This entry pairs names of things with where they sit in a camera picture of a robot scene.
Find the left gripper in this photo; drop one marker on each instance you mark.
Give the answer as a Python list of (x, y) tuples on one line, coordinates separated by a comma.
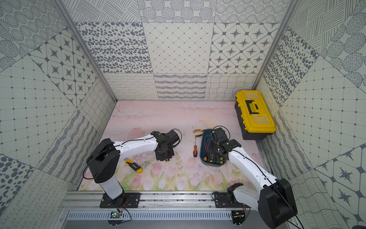
[(164, 153)]

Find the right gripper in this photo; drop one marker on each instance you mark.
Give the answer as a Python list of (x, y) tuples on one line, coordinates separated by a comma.
[(209, 148)]

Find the orange handle screwdriver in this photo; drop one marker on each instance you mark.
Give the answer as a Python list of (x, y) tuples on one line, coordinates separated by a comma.
[(195, 147)]

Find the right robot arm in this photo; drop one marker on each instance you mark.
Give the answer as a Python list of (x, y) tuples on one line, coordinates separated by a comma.
[(272, 198)]

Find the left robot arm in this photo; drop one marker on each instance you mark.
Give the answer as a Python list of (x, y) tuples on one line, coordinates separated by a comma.
[(104, 160)]

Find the teal plastic storage box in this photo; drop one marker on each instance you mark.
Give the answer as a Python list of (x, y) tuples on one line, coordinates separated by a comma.
[(203, 156)]

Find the yellow black utility knife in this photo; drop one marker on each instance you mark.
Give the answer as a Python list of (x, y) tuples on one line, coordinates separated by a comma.
[(133, 165)]

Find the yellow black toolbox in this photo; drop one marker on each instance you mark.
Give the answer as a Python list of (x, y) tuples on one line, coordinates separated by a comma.
[(253, 115)]

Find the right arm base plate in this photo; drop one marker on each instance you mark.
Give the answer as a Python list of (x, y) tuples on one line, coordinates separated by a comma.
[(226, 200)]

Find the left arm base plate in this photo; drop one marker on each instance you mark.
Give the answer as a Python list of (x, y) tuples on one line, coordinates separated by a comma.
[(129, 200)]

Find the aluminium mounting rail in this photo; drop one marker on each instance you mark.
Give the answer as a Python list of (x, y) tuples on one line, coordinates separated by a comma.
[(154, 200)]

